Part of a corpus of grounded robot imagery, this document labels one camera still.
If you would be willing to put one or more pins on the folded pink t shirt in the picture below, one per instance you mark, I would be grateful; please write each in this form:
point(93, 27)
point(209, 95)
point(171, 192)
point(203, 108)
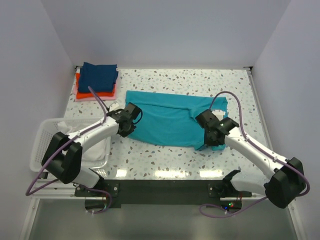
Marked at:
point(87, 97)

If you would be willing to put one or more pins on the white t shirt in basket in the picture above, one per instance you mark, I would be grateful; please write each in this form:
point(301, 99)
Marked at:
point(98, 152)

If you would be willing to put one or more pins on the white plastic basket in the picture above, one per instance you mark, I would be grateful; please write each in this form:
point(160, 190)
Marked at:
point(43, 138)

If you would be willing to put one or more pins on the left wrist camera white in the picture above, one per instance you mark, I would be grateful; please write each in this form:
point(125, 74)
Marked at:
point(114, 106)

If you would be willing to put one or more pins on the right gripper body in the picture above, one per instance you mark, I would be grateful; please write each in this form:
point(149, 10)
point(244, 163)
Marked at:
point(208, 140)

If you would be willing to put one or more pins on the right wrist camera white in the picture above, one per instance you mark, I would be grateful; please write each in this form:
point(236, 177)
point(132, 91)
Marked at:
point(218, 113)

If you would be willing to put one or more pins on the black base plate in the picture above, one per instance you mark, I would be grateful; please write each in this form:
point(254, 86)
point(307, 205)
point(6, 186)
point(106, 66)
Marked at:
point(116, 193)

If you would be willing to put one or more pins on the teal t shirt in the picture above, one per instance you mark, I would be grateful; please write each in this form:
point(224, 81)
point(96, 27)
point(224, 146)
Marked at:
point(170, 119)

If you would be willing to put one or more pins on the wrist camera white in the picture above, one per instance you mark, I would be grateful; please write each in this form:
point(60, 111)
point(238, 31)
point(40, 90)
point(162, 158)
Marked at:
point(218, 113)
point(114, 106)

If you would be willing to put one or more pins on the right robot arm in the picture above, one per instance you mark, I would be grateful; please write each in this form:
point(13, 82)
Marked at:
point(285, 178)

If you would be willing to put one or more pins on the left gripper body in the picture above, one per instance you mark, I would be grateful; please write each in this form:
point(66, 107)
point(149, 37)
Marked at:
point(130, 129)

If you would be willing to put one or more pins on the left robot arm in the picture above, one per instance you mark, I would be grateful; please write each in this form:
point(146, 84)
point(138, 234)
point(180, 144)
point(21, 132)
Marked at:
point(63, 157)

